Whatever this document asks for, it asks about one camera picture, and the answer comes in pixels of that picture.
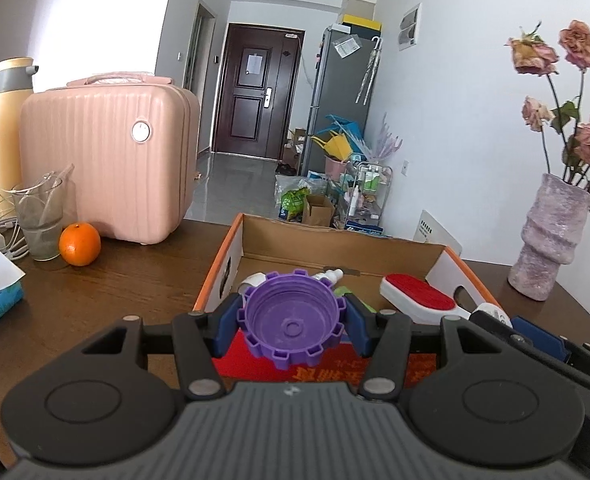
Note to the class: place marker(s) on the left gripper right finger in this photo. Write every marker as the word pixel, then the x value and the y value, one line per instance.
pixel 466 393

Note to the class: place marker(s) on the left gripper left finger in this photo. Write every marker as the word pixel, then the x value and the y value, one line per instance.
pixel 118 392

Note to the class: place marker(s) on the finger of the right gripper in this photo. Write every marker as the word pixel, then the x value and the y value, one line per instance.
pixel 541 339
pixel 513 339

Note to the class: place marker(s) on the red lint brush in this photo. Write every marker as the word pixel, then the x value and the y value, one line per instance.
pixel 426 305

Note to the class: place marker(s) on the white spray bottle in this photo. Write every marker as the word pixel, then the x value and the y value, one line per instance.
pixel 331 275

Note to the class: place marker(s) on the white round cap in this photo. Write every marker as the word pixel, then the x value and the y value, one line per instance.
pixel 253 280

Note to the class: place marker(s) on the purple bottle cap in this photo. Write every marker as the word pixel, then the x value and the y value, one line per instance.
pixel 291 319

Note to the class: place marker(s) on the green translucent bottle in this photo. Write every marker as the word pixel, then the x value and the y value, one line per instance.
pixel 352 297

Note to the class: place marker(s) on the purple ceramic vase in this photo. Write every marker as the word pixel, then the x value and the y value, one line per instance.
pixel 552 231

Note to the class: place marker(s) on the red cardboard box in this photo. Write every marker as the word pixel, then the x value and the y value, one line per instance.
pixel 355 264

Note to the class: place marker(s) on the orange fruit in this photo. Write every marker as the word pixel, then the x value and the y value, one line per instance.
pixel 80 244

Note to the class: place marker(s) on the small cardboard box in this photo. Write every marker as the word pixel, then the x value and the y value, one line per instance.
pixel 318 211

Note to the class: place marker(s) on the glass cup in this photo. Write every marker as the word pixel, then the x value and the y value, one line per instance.
pixel 40 210

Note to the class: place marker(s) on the green snack bag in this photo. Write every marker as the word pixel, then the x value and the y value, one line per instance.
pixel 292 204

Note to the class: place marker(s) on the dried pink roses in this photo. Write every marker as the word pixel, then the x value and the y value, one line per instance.
pixel 569 119

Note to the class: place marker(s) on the pink hard suitcase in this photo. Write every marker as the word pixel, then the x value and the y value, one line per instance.
pixel 126 145

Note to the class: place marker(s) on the yellow thermos jug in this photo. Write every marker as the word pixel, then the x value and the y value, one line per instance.
pixel 16 86

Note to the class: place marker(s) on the grey refrigerator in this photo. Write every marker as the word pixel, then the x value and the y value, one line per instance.
pixel 344 78

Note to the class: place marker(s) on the yellow box on fridge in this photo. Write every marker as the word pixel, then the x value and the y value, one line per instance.
pixel 356 21

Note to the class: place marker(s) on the dark brown door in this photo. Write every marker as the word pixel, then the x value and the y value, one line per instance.
pixel 257 90

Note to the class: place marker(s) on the wire storage cart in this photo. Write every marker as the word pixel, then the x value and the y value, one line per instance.
pixel 362 196

